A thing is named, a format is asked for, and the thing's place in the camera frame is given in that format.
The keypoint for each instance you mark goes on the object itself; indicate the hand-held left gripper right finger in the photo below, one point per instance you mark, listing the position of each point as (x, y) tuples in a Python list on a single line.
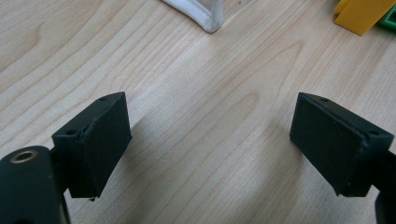
[(330, 146)]

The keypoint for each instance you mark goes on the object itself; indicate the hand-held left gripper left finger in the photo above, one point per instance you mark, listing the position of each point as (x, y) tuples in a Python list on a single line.
[(99, 149)]

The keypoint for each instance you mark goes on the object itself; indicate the yellow toy brick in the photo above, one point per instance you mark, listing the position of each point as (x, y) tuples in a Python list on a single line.
[(364, 15)]

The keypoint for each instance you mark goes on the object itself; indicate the green toy brick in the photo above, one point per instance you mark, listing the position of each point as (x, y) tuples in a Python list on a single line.
[(389, 21)]

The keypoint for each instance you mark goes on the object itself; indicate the clear plastic bag white trim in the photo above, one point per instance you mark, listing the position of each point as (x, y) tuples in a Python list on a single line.
[(202, 15)]

